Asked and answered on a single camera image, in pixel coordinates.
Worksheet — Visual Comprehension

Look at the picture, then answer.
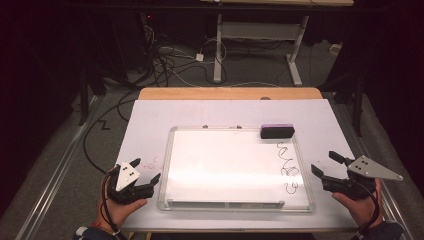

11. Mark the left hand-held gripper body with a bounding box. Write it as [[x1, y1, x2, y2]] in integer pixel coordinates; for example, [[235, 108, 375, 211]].
[[108, 161, 155, 205]]

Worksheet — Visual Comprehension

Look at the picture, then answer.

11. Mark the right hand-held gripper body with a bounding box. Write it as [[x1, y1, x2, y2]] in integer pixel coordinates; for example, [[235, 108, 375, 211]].
[[321, 155, 404, 202]]

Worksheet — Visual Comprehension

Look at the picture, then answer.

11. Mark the purple and black board eraser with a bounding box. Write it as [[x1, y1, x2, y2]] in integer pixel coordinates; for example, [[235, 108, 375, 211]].
[[259, 123, 296, 140]]

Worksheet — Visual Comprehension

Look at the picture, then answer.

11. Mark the person's left hand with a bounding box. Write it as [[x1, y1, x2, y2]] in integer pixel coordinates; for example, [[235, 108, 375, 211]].
[[96, 166, 148, 231]]

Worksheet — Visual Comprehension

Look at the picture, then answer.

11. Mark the person's right hand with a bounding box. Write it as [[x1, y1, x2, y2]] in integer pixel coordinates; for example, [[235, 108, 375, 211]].
[[331, 178, 384, 229]]

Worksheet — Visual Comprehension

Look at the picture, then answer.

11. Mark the white framed whiteboard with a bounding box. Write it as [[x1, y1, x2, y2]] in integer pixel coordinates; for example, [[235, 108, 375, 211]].
[[157, 125, 316, 213]]

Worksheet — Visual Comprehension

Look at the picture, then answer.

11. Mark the large white sheet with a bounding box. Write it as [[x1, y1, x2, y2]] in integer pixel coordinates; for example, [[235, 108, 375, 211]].
[[113, 98, 361, 233]]

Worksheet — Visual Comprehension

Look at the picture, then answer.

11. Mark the white power strip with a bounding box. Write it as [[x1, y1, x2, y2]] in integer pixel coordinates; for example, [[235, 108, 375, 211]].
[[328, 42, 344, 56]]

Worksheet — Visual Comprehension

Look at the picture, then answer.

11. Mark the wooden table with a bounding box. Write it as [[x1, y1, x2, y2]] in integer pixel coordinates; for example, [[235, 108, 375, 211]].
[[138, 87, 324, 101]]

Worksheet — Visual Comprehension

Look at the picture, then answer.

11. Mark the left hand-held gripper black cable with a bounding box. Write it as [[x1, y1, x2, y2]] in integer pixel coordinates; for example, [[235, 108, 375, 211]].
[[100, 165, 129, 240]]

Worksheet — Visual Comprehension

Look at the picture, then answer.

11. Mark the hand-held gripper black cable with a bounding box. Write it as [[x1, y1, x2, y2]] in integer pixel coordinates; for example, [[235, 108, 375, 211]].
[[100, 165, 129, 240], [353, 178, 384, 239]]

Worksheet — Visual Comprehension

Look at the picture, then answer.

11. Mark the right hand-held gripper black cable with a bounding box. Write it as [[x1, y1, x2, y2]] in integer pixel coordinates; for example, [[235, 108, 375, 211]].
[[353, 178, 384, 239]]

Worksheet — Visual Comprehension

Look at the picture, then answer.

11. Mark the metal floor rail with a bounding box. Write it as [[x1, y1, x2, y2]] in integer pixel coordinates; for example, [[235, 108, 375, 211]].
[[334, 96, 416, 240], [14, 94, 101, 240]]

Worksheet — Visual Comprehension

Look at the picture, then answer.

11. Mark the long black floor cable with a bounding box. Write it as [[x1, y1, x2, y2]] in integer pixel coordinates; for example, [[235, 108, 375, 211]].
[[82, 89, 141, 176]]

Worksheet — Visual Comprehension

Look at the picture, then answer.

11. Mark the tangle of black cables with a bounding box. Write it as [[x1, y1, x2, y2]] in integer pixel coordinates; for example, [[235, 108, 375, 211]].
[[128, 13, 231, 89]]

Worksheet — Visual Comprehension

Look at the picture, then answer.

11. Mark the white metal desk frame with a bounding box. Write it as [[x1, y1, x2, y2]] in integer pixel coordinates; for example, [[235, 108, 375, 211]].
[[199, 0, 355, 87]]

